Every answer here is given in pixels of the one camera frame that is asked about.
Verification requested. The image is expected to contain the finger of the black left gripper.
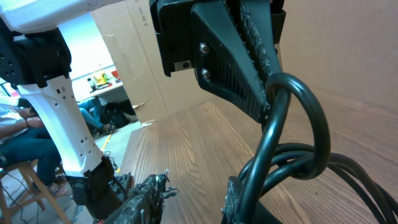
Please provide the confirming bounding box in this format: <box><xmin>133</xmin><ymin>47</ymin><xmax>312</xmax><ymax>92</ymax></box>
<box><xmin>223</xmin><ymin>0</ymin><xmax>281</xmax><ymax>81</ymax></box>
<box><xmin>190</xmin><ymin>1</ymin><xmax>269</xmax><ymax>123</ymax></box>

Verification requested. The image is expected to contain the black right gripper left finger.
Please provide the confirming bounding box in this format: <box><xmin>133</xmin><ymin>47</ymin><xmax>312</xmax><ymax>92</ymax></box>
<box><xmin>102</xmin><ymin>169</ymin><xmax>178</xmax><ymax>224</ymax></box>

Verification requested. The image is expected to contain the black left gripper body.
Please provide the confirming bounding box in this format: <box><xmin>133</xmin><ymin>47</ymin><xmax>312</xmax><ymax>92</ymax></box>
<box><xmin>149</xmin><ymin>0</ymin><xmax>286</xmax><ymax>77</ymax></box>

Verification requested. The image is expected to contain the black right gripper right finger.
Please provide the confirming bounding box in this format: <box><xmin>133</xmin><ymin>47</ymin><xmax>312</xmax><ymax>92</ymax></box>
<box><xmin>221</xmin><ymin>175</ymin><xmax>280</xmax><ymax>224</ymax></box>

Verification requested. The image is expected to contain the black USB-C cable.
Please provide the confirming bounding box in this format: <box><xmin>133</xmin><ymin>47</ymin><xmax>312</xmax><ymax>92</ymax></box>
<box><xmin>233</xmin><ymin>72</ymin><xmax>398</xmax><ymax>224</ymax></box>

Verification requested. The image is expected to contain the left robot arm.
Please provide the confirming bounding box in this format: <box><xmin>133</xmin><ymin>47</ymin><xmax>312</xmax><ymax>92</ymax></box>
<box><xmin>1</xmin><ymin>1</ymin><xmax>286</xmax><ymax>223</ymax></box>

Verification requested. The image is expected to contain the background desk with items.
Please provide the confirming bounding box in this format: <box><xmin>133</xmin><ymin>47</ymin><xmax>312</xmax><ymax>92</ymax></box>
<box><xmin>72</xmin><ymin>66</ymin><xmax>123</xmax><ymax>101</ymax></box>

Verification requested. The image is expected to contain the wooden stool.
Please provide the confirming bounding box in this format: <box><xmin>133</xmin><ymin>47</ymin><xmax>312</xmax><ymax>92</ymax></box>
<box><xmin>1</xmin><ymin>160</ymin><xmax>71</xmax><ymax>224</ymax></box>

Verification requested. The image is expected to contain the seated person in jeans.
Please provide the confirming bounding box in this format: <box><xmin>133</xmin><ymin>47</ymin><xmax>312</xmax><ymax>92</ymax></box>
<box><xmin>1</xmin><ymin>103</ymin><xmax>68</xmax><ymax>197</ymax></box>

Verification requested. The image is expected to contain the cardboard wall panel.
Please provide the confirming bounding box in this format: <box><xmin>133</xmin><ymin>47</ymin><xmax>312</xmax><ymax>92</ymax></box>
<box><xmin>91</xmin><ymin>0</ymin><xmax>215</xmax><ymax>123</ymax></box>

